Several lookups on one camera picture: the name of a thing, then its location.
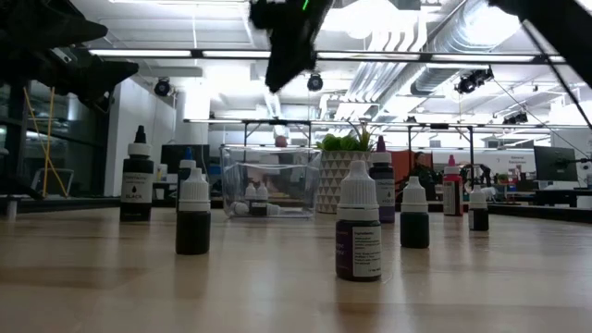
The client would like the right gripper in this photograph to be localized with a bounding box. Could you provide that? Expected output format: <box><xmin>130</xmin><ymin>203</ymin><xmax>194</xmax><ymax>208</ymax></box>
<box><xmin>249</xmin><ymin>0</ymin><xmax>334</xmax><ymax>93</ymax></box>

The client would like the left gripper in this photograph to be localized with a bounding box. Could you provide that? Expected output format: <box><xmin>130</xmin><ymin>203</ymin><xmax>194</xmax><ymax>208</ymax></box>
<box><xmin>0</xmin><ymin>0</ymin><xmax>140</xmax><ymax>109</ymax></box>

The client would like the clear plastic container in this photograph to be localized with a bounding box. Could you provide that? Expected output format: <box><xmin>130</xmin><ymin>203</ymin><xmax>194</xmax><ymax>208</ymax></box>
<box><xmin>219</xmin><ymin>144</ymin><xmax>323</xmax><ymax>219</ymax></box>

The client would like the small yellow-green food colouring bottle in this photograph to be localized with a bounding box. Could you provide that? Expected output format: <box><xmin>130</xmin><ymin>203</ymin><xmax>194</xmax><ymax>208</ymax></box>
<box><xmin>256</xmin><ymin>182</ymin><xmax>269</xmax><ymax>217</ymax></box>

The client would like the large black food colouring bottle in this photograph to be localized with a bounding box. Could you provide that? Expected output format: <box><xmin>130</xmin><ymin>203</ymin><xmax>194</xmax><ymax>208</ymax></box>
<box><xmin>119</xmin><ymin>125</ymin><xmax>155</xmax><ymax>223</ymax></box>

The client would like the large blue food colouring bottle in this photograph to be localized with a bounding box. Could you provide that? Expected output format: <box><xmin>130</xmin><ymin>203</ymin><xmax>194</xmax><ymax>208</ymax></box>
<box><xmin>177</xmin><ymin>146</ymin><xmax>199</xmax><ymax>186</ymax></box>

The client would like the large violet food colouring bottle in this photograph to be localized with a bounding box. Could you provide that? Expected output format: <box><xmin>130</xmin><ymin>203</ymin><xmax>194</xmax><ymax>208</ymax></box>
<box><xmin>368</xmin><ymin>135</ymin><xmax>397</xmax><ymax>225</ymax></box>

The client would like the small purple food colouring bottle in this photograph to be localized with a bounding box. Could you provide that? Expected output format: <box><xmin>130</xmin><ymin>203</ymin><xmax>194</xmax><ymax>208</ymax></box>
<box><xmin>335</xmin><ymin>160</ymin><xmax>383</xmax><ymax>283</ymax></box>

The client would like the small teal food colouring bottle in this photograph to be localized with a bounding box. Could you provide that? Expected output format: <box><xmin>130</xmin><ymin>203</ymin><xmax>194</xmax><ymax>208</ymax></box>
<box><xmin>400</xmin><ymin>176</ymin><xmax>430</xmax><ymax>250</ymax></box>

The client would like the large red food colouring bottle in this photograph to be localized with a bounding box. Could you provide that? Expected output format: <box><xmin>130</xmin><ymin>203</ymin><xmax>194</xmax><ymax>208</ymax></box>
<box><xmin>442</xmin><ymin>154</ymin><xmax>464</xmax><ymax>217</ymax></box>

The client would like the linear ceiling light bar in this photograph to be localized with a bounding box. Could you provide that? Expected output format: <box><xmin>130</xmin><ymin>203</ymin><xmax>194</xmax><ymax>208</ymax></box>
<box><xmin>87</xmin><ymin>47</ymin><xmax>568</xmax><ymax>65</ymax></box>

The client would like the black metal rig stand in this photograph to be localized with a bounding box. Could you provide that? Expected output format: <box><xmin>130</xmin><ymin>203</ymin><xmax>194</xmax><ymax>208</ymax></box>
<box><xmin>406</xmin><ymin>123</ymin><xmax>476</xmax><ymax>204</ymax></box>
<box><xmin>242</xmin><ymin>118</ymin><xmax>314</xmax><ymax>154</ymax></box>

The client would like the succulent in white patterned pot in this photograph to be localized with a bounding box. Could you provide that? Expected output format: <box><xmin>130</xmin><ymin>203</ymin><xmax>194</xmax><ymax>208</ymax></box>
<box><xmin>315</xmin><ymin>120</ymin><xmax>375</xmax><ymax>215</ymax></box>

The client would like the black computer monitor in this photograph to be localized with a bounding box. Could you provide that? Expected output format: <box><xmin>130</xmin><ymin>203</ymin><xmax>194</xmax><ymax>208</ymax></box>
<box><xmin>533</xmin><ymin>145</ymin><xmax>579</xmax><ymax>182</ymax></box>
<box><xmin>160</xmin><ymin>143</ymin><xmax>211</xmax><ymax>175</ymax></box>

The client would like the orange partition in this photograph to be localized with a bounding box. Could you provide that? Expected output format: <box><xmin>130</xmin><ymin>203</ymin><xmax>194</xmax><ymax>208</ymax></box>
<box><xmin>395</xmin><ymin>150</ymin><xmax>434</xmax><ymax>186</ymax></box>

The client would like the black desk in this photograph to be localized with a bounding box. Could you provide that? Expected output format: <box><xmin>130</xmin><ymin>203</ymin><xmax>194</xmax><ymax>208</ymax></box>
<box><xmin>534</xmin><ymin>187</ymin><xmax>592</xmax><ymax>209</ymax></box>

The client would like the yellow hanging cord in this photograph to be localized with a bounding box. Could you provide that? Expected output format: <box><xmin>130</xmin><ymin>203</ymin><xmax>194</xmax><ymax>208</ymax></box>
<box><xmin>22</xmin><ymin>86</ymin><xmax>69</xmax><ymax>198</ymax></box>

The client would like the grey chair frame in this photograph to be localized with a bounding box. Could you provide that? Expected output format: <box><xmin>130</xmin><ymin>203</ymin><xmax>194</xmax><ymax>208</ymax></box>
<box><xmin>31</xmin><ymin>166</ymin><xmax>75</xmax><ymax>199</ymax></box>

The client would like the black aluminium rig frame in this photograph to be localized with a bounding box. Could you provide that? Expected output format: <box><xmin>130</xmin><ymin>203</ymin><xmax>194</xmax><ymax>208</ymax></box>
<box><xmin>0</xmin><ymin>196</ymin><xmax>592</xmax><ymax>224</ymax></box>

